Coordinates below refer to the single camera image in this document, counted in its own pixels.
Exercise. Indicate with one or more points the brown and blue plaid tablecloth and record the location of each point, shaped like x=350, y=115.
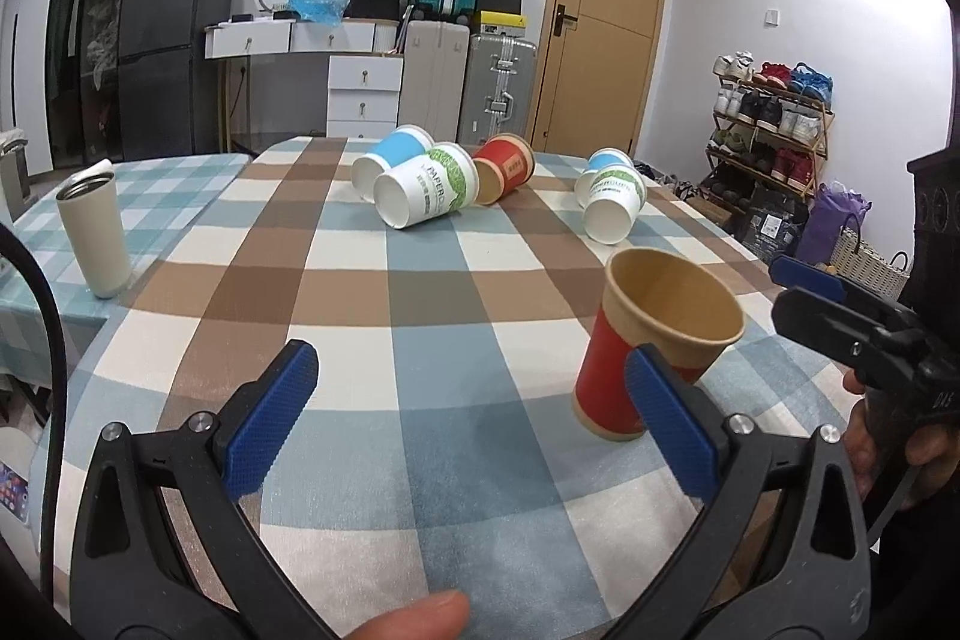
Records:
x=450, y=310

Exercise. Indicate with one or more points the woven basket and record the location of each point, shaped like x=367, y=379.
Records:
x=870, y=261

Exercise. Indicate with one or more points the blue plastic bag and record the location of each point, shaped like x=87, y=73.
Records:
x=319, y=1

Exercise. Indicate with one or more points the wooden door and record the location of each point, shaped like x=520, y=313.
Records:
x=600, y=10

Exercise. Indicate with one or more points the white light switch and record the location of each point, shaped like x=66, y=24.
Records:
x=772, y=17

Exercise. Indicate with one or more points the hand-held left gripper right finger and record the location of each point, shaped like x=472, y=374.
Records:
x=667, y=422

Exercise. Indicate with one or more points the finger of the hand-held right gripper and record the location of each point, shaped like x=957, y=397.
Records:
x=806, y=276
x=825, y=329

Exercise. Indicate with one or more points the green and white paper cup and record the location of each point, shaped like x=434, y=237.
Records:
x=611, y=212
x=436, y=184

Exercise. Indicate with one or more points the black plastic bag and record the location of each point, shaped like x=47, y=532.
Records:
x=772, y=224

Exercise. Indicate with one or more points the wooden shoe rack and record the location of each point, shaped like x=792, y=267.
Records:
x=823, y=139

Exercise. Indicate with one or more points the red paper cup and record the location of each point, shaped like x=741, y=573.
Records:
x=510, y=162
x=609, y=377

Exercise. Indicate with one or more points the purple bag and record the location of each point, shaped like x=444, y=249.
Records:
x=832, y=220

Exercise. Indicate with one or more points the blue and white paper cup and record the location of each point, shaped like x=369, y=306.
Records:
x=397, y=149
x=611, y=160

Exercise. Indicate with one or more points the rows of shoes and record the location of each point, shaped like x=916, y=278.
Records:
x=772, y=111

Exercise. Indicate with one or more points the person's left hand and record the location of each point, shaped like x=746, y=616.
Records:
x=420, y=619

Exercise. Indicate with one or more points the white suitcase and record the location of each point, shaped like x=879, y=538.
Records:
x=435, y=78

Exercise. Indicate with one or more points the green checked tablecloth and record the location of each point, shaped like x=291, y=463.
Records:
x=172, y=190

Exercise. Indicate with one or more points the dark glass cabinet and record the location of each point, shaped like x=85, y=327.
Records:
x=82, y=25

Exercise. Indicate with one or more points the silver suitcase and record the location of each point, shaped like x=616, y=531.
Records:
x=499, y=89

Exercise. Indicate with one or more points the white metal tumbler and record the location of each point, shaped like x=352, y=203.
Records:
x=94, y=235

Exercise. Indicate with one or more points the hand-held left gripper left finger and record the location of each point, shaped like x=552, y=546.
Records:
x=271, y=415

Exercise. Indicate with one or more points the white tissue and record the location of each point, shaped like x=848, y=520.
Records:
x=96, y=166

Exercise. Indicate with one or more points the person's right hand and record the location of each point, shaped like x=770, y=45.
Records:
x=862, y=460

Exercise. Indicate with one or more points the white dresser with drawers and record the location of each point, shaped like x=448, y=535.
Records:
x=364, y=85

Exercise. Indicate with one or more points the black refrigerator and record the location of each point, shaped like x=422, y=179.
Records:
x=180, y=33

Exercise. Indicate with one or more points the smartphone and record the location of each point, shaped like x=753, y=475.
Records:
x=11, y=491

